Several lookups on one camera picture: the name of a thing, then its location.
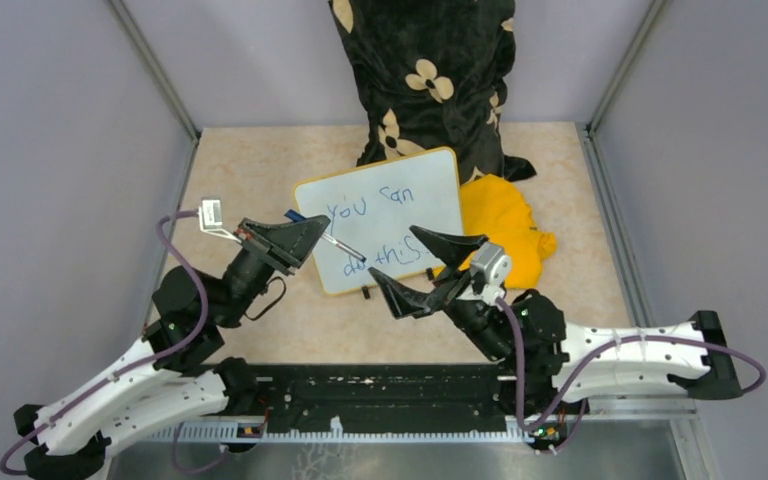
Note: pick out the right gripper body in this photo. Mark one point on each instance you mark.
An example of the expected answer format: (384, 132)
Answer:
(447, 290)

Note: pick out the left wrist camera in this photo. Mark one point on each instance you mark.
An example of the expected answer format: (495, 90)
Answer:
(211, 218)

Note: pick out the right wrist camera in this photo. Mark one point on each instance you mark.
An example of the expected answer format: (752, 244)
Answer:
(488, 269)

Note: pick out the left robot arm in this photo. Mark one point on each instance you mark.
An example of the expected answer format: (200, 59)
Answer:
(164, 378)

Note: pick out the blue marker cap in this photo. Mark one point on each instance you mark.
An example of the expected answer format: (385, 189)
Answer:
(294, 216)

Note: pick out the yellow t-shirt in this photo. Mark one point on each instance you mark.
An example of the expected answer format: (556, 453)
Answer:
(494, 207)

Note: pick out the yellow-framed whiteboard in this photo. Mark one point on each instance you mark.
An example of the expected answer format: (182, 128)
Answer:
(371, 209)

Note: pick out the black floral blanket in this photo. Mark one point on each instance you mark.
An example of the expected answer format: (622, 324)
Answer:
(431, 74)

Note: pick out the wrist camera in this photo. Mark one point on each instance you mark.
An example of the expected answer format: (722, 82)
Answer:
(211, 218)
(488, 269)

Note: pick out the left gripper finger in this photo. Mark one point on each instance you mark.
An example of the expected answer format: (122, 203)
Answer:
(288, 248)
(309, 229)

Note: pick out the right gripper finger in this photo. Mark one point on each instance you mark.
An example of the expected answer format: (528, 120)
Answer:
(452, 250)
(402, 300)

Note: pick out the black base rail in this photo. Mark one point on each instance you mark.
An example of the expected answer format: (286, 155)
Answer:
(381, 399)

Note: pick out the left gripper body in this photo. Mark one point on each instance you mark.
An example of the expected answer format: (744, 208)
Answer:
(267, 251)

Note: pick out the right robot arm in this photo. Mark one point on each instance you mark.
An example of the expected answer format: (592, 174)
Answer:
(551, 359)

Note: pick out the white marker pen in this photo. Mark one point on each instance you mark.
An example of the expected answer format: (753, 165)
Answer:
(344, 247)

